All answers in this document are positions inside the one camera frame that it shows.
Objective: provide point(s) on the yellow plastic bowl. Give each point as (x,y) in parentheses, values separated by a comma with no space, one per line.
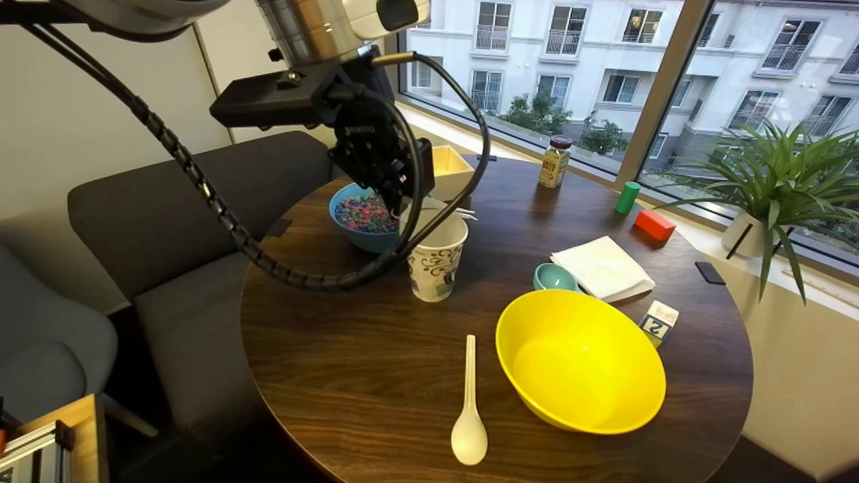
(581,365)

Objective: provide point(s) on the window frame post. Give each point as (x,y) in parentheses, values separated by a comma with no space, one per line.
(661,90)

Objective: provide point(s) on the red block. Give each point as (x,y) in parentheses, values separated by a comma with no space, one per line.
(653,226)

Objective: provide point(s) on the green potted plant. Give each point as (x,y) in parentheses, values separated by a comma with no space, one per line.
(786,178)

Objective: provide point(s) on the folded white napkin stack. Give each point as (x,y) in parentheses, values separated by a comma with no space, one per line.
(604,268)

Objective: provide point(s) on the black table edge pad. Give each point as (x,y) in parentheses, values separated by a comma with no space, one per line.
(708,273)

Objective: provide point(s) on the small white carton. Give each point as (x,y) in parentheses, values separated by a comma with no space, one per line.
(661,323)

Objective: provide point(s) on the jar with yellow label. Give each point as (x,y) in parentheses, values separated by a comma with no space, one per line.
(554,166)

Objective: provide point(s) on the patterned paper cup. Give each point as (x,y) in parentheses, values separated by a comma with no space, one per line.
(435,270)

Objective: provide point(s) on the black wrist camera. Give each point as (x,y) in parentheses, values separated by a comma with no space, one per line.
(276,97)

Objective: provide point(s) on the blue bowl with colourful candies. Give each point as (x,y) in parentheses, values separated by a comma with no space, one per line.
(357,223)

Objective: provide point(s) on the white plastic spoon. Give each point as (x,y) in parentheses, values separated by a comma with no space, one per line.
(467,434)

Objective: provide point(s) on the dark grey sofa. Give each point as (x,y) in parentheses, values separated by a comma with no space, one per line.
(178,223)

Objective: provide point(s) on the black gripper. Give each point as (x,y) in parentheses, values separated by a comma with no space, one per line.
(377,135)

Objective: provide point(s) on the grey chair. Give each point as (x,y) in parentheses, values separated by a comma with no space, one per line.
(44,340)

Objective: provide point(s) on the small teal dish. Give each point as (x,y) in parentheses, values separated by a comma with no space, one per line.
(554,278)

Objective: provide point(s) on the green cylinder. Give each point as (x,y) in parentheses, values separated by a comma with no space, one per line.
(625,199)

